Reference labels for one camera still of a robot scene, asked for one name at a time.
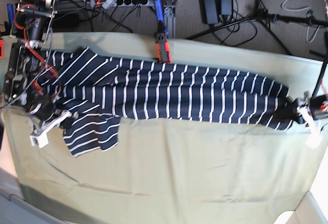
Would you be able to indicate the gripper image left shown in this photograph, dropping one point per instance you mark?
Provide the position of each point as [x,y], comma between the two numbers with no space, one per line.
[59,118]

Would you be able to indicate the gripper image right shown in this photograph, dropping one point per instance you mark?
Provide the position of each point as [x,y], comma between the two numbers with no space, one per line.
[303,110]

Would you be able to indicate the navy white striped T-shirt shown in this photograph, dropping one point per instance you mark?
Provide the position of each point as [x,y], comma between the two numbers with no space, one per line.
[102,90]

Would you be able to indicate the robot arm image left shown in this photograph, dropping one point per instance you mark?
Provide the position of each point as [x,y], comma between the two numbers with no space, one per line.
[31,27]

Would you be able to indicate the black tripod stand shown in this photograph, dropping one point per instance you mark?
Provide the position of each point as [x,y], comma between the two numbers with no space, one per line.
[261,16]

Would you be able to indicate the grey plastic bin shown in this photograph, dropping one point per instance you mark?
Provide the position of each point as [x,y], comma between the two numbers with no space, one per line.
[14,209]

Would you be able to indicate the light green table cloth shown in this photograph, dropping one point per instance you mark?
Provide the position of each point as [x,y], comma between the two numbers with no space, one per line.
[168,171]

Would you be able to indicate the blue orange left clamp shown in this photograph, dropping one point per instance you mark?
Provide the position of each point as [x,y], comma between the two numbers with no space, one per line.
[8,25]

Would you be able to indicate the blue orange clamp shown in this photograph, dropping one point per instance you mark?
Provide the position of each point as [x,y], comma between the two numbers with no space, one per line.
[161,35]
[8,25]

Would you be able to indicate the blue orange centre clamp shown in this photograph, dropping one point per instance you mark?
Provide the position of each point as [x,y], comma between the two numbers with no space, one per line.
[161,35]

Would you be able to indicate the white power strip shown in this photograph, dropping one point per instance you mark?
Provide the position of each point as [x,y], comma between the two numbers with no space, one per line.
[106,4]

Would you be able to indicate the black power adapter brick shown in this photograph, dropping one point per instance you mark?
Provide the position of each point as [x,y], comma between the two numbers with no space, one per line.
[208,10]

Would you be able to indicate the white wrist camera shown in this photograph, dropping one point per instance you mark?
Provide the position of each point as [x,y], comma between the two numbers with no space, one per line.
[40,140]
[314,140]

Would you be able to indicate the aluminium frame post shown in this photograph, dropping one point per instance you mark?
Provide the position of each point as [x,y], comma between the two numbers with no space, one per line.
[169,13]

